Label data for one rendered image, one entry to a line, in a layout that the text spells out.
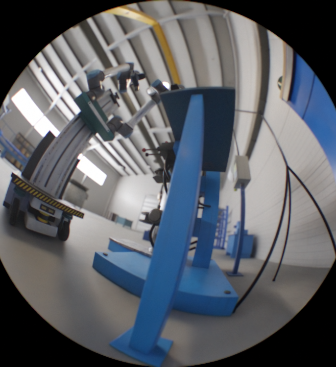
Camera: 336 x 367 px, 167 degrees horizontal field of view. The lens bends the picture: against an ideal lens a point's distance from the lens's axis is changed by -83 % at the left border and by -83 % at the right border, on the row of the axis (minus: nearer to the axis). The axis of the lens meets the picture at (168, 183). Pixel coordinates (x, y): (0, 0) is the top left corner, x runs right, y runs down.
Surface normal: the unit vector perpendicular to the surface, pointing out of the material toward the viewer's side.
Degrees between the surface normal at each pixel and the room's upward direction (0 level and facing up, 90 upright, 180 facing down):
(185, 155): 90
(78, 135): 90
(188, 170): 90
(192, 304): 90
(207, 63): 173
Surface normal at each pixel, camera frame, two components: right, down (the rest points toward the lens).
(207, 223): -0.28, -0.47
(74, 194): 0.90, 0.03
